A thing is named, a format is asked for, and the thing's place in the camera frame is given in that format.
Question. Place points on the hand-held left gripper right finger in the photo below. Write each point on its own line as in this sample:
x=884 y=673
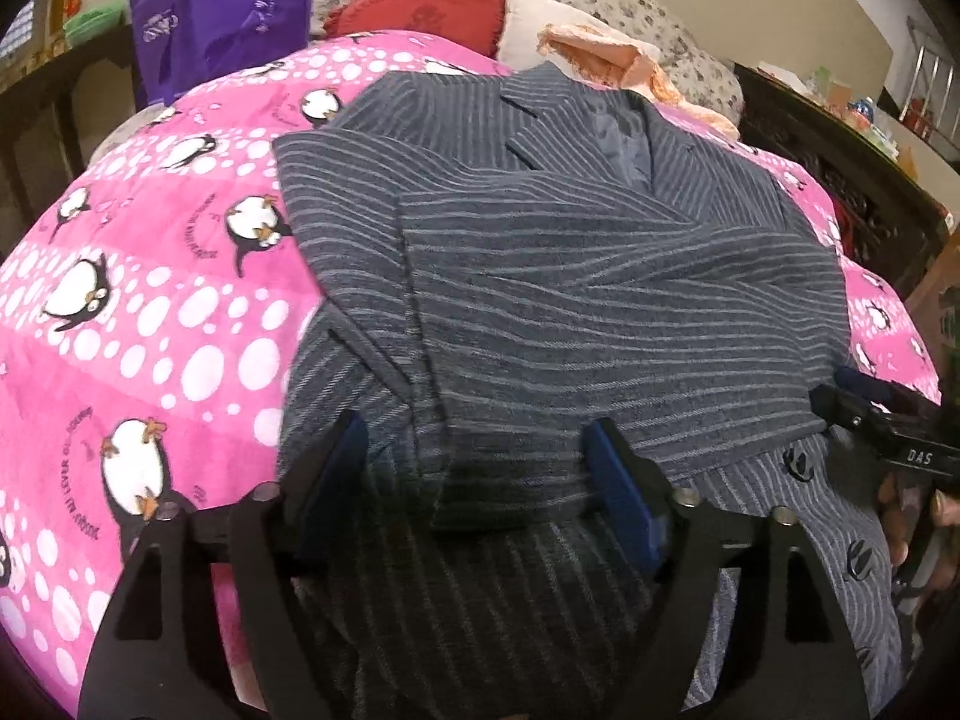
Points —
x=622 y=495

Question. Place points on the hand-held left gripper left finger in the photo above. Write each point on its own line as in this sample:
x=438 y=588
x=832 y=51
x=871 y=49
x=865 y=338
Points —
x=345 y=457

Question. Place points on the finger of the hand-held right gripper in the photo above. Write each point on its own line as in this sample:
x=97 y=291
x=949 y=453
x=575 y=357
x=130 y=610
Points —
x=866 y=386
x=844 y=409

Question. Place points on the grey striped coat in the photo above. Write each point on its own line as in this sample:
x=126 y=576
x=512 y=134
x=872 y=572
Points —
x=562 y=277

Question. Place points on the person's right hand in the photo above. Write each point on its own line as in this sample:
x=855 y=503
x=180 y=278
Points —
x=896 y=517

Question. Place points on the red cloth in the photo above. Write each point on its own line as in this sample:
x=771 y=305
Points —
x=845 y=219

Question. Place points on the dark wooden headboard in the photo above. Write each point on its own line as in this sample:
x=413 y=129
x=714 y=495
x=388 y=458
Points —
x=847 y=165

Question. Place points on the pink penguin printed blanket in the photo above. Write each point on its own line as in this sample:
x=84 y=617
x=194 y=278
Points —
x=150 y=300

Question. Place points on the metal rack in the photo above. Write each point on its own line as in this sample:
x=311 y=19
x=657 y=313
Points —
x=934 y=82

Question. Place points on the peach fringed cloth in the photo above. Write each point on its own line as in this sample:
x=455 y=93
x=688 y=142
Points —
x=600 y=52

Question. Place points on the red pillow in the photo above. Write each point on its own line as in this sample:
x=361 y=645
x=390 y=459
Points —
x=427 y=11

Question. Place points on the dark wooden desk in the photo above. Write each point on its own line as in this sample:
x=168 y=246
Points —
x=45 y=112

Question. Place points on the purple shopping bag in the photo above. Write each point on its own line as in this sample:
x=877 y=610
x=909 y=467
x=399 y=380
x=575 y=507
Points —
x=217 y=7

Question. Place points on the white pillow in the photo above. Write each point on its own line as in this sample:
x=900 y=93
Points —
x=525 y=22

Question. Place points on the latticed window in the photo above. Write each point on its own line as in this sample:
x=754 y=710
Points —
x=16 y=26

